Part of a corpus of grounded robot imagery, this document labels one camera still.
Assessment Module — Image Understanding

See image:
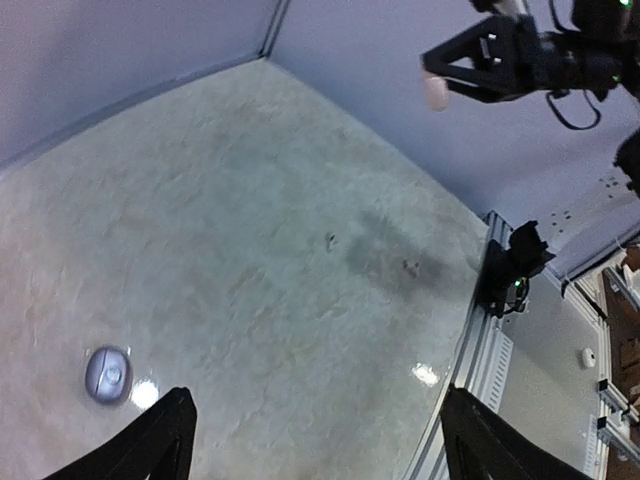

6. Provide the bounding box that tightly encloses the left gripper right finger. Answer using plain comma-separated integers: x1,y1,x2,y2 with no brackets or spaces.
442,384,587,480

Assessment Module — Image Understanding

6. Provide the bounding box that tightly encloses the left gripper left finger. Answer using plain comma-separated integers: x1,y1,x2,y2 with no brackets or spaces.
47,387,197,480

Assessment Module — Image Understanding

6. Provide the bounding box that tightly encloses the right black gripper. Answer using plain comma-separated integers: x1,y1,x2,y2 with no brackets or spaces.
421,15,551,104

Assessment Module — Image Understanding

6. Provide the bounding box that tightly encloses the white round charging case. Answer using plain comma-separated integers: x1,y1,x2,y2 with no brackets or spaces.
424,76,449,112

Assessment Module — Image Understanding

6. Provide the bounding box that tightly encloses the blue earbud charging case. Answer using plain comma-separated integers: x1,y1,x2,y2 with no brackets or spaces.
84,345,133,405

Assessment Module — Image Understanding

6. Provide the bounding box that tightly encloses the white earbud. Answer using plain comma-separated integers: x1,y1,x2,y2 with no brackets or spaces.
402,260,420,279
325,232,338,252

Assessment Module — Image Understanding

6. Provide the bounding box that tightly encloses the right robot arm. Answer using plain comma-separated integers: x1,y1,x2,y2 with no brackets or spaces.
421,1,639,207

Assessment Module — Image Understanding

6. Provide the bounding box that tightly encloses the aluminium front rail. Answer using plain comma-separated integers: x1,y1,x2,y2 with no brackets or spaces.
404,209,526,480

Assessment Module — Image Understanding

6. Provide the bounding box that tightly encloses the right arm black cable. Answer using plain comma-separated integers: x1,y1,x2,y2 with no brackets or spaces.
544,87,601,132

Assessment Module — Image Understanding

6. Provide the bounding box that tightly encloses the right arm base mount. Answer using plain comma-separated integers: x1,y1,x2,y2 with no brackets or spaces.
476,220,555,318

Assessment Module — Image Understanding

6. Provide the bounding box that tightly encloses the right aluminium frame post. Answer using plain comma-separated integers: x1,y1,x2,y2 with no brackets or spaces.
257,0,291,59

